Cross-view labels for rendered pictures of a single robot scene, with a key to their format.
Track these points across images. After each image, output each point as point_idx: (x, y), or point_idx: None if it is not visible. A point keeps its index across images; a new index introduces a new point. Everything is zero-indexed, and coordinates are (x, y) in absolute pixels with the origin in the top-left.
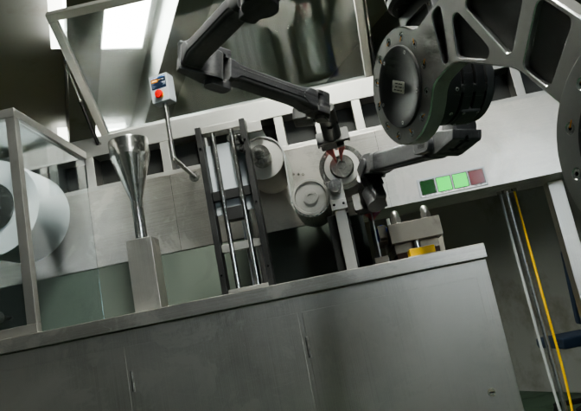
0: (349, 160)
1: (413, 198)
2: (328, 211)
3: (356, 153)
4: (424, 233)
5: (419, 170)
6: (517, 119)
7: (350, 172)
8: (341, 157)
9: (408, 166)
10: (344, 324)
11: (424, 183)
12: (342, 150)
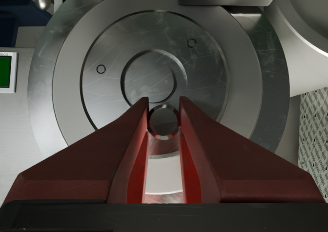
0: (95, 102)
1: (31, 55)
2: None
3: (54, 144)
4: None
5: (1, 113)
6: None
7: (110, 25)
8: (131, 107)
9: (22, 126)
10: None
11: (0, 80)
12: (80, 145)
